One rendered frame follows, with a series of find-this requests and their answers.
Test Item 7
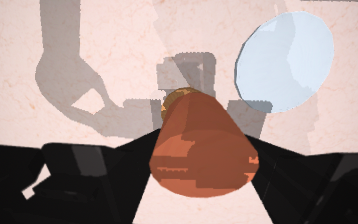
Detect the orange cup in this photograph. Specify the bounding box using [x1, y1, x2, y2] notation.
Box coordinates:
[149, 93, 259, 199]

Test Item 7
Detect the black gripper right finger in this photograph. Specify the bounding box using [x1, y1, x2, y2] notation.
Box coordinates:
[244, 134, 358, 224]

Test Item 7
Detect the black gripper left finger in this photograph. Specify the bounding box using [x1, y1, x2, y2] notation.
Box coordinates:
[41, 129, 161, 223]

